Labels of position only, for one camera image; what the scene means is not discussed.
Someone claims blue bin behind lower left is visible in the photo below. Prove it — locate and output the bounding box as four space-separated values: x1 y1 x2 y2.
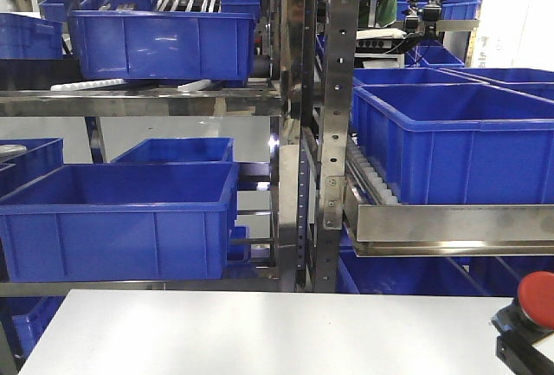
112 137 235 163

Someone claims large blue bin on rail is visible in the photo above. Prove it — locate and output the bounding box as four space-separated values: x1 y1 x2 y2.
352 83 553 204

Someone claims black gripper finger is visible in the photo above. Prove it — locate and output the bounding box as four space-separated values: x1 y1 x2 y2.
496 331 553 375

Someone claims stainless steel rack rail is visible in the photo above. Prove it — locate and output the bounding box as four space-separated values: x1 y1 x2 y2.
345 184 553 257

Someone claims blue bin lower left front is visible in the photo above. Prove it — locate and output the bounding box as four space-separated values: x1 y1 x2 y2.
1 162 239 282

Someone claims left steel shelf beam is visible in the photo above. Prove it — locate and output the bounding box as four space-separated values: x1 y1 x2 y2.
1 87 283 117

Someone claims red mushroom push button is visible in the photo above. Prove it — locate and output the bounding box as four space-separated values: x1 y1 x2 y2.
492 271 553 344

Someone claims blue bin upper left shelf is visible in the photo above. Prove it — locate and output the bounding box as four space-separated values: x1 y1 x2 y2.
68 10 256 81

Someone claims steel rack upright post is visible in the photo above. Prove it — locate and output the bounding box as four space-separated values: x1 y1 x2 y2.
312 0 359 293

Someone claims white roller track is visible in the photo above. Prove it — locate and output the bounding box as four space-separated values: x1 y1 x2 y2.
346 139 400 205

